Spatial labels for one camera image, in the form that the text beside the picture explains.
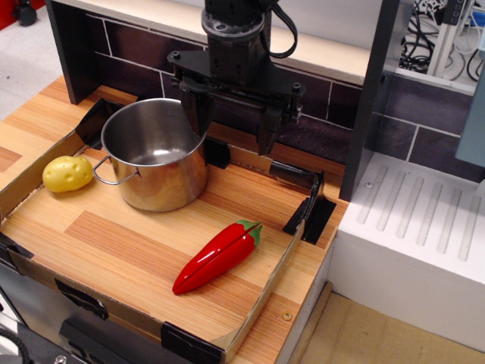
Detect red toy chili pepper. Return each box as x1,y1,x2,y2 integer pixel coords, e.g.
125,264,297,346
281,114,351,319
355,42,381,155
172,220,263,295

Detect stainless steel pot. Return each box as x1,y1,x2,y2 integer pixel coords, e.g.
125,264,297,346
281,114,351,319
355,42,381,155
101,99,208,212

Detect white ribbed drainboard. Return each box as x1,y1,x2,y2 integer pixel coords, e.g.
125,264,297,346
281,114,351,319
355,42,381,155
328,154,484,351

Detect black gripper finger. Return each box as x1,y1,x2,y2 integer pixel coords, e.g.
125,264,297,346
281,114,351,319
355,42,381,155
179,77,214,136
258,106,283,155

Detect dark grey shelf frame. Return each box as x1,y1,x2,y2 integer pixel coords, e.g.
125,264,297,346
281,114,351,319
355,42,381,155
46,1,400,201

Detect yellow toy potato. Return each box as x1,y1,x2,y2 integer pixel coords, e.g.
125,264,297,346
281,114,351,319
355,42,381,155
42,155,93,193

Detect cardboard fence with black tape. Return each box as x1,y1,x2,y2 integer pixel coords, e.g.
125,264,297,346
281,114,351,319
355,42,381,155
1,92,346,363

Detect brass screw in table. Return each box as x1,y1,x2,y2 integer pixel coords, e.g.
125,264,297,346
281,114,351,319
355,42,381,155
281,312,293,322

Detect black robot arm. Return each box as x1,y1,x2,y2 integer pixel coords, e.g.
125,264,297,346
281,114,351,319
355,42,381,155
167,1,305,155

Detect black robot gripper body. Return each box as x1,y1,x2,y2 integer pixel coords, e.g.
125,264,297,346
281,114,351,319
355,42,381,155
167,37,305,124

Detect black caster wheel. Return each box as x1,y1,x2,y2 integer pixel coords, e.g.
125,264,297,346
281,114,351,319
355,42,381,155
12,0,37,27

